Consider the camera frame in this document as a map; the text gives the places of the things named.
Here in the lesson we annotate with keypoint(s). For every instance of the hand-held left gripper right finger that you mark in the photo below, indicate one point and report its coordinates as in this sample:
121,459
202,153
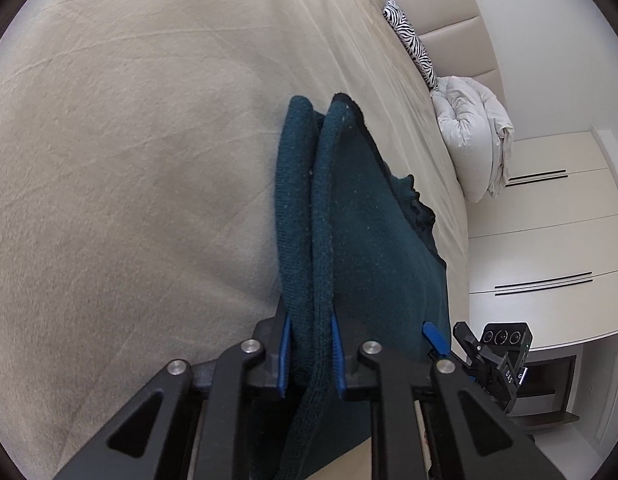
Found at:
339,355

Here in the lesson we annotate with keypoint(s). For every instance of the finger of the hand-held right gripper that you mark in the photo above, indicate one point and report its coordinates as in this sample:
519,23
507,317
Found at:
435,339
466,340

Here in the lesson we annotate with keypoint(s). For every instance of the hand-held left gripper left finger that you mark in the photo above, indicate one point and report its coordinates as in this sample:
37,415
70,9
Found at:
285,355

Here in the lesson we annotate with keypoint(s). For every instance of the dark green knitted sweater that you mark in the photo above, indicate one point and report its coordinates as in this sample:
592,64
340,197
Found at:
369,260

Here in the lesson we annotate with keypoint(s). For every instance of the dark wooden shelf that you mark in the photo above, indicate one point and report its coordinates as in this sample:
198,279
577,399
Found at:
549,380

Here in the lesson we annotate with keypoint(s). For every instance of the white wardrobe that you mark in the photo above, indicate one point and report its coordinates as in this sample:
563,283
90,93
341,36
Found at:
549,230

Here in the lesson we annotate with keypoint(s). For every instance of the white folded duvet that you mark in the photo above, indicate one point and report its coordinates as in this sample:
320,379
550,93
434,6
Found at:
471,130

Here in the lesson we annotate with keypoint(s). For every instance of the bed with beige sheet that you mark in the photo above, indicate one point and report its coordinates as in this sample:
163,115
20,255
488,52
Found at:
139,160

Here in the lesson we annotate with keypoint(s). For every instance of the zebra print pillow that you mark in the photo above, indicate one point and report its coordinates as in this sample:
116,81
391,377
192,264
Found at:
411,40

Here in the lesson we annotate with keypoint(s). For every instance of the cream padded headboard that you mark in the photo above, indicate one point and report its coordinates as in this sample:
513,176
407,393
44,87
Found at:
454,15

